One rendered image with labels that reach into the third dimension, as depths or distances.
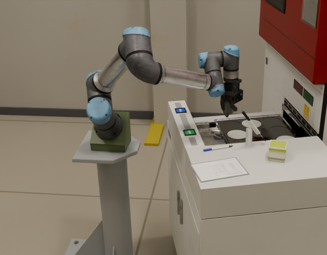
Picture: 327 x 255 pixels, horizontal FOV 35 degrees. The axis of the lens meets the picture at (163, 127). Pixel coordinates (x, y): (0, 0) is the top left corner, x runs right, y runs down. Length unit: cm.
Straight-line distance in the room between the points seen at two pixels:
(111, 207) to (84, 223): 75
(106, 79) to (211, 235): 86
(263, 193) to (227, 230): 22
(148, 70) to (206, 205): 60
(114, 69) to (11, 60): 279
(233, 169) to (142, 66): 57
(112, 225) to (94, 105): 75
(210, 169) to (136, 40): 62
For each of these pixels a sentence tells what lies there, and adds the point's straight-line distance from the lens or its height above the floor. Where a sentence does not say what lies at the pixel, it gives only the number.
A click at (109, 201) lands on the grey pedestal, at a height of 52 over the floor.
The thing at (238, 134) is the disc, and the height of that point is 90.
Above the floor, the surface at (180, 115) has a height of 96.
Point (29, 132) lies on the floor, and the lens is 486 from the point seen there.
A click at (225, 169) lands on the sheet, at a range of 218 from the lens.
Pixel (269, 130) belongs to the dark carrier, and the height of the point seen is 90.
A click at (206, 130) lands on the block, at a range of 262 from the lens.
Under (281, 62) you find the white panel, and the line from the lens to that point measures 291.
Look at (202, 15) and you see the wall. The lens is 452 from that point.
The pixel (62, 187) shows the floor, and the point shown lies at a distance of 396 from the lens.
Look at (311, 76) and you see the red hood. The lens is 240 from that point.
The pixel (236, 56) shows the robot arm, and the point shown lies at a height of 131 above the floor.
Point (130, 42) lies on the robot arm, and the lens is 219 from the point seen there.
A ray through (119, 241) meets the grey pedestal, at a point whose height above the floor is 25.
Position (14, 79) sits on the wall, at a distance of 512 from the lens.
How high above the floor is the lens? 208
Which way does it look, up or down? 26 degrees down
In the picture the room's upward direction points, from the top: 2 degrees counter-clockwise
